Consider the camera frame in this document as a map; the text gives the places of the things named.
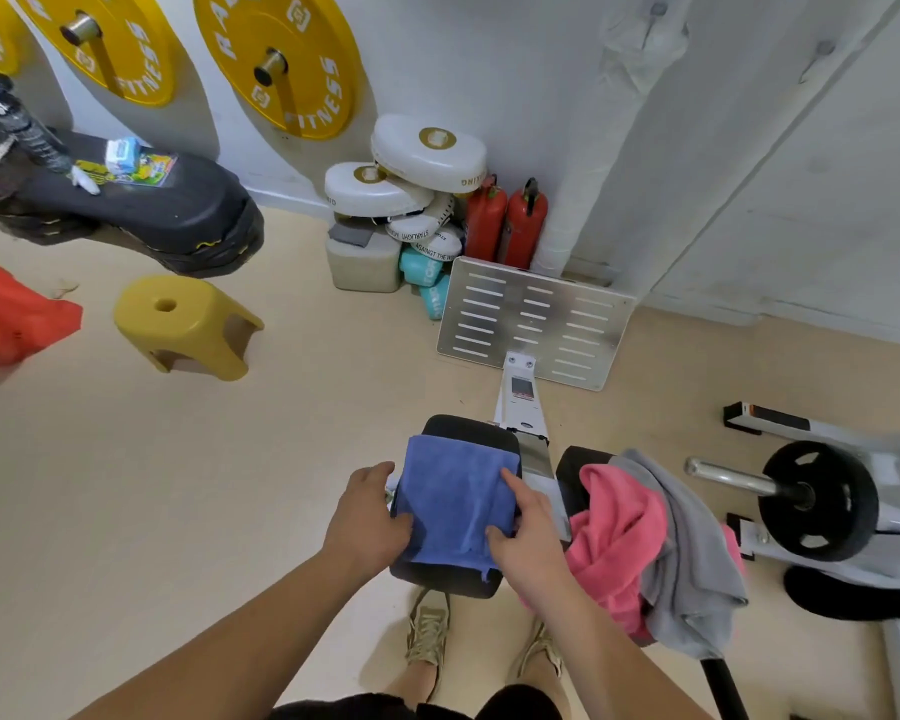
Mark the person's right hand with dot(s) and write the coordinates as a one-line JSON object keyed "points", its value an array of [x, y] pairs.
{"points": [[532, 547]]}

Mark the person's left hand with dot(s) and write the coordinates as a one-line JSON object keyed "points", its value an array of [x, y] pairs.
{"points": [[360, 524]]}

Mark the person's left thumb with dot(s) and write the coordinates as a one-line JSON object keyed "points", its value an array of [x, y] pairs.
{"points": [[402, 529]]}

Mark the person's right thumb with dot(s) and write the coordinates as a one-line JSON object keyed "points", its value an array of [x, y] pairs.
{"points": [[499, 545]]}

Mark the blue microfibre cloth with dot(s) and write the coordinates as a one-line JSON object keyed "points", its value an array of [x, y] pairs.
{"points": [[454, 502]]}

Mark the person's left forearm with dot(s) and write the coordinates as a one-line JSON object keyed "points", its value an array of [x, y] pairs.
{"points": [[232, 644]]}

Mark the person's right forearm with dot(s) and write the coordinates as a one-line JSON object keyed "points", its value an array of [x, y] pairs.
{"points": [[607, 659]]}

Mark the person's left beige shoe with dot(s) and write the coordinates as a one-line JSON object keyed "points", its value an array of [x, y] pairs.
{"points": [[429, 629]]}

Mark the person's beige shoe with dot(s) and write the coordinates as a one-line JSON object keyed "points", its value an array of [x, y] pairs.
{"points": [[538, 648], [429, 629]]}

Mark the black padded machine cushion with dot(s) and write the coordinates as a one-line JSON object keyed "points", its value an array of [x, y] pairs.
{"points": [[574, 472], [457, 427]]}

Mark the person's right beige shoe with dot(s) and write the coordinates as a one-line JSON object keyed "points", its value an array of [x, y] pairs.
{"points": [[538, 648]]}

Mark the pink cloth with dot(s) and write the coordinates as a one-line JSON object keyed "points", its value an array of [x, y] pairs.
{"points": [[615, 532]]}

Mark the person's black shorts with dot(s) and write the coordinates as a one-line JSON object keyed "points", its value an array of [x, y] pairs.
{"points": [[375, 708]]}

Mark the grey cloth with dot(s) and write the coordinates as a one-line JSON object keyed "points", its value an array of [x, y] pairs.
{"points": [[694, 562]]}

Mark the slotted metal foot plate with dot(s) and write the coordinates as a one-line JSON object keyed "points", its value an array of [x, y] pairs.
{"points": [[536, 322]]}

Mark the teal foam block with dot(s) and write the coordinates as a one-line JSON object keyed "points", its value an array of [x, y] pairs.
{"points": [[420, 268], [435, 298]]}

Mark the silver barbell sleeve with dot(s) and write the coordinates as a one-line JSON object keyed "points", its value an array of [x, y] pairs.
{"points": [[735, 478]]}

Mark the beige plastic box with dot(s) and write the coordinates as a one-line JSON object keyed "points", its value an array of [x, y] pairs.
{"points": [[364, 266]]}

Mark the black metal tube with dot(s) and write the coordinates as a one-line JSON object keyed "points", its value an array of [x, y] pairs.
{"points": [[726, 693]]}

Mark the yellow plastic stool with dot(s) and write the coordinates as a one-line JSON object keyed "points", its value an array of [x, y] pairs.
{"points": [[176, 314]]}

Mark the red fire extinguisher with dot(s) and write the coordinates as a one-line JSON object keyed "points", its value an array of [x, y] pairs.
{"points": [[484, 221], [523, 228]]}

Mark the black weight plate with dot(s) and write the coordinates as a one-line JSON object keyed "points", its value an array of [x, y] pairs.
{"points": [[840, 509]]}

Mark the black rubber floor plate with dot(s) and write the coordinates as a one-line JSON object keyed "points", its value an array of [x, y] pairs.
{"points": [[847, 596]]}

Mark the large white round pad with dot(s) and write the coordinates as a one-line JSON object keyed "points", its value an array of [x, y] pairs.
{"points": [[427, 157]]}

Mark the black aerobic step platform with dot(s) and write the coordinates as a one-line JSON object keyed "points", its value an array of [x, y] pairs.
{"points": [[172, 209]]}

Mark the white wrapped pipe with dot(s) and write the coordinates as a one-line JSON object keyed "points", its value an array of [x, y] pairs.
{"points": [[600, 142]]}

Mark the colourful flat packet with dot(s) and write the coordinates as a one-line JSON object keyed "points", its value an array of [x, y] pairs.
{"points": [[154, 169]]}

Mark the orange plastic bag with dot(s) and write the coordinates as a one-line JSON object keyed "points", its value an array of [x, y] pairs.
{"points": [[11, 314]]}

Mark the blue white carton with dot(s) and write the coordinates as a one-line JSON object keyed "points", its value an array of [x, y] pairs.
{"points": [[124, 155]]}

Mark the black bottle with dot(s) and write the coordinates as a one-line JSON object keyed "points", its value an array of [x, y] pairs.
{"points": [[26, 131]]}

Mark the silver wall peg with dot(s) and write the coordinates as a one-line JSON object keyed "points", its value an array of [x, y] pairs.
{"points": [[79, 28], [270, 67]]}

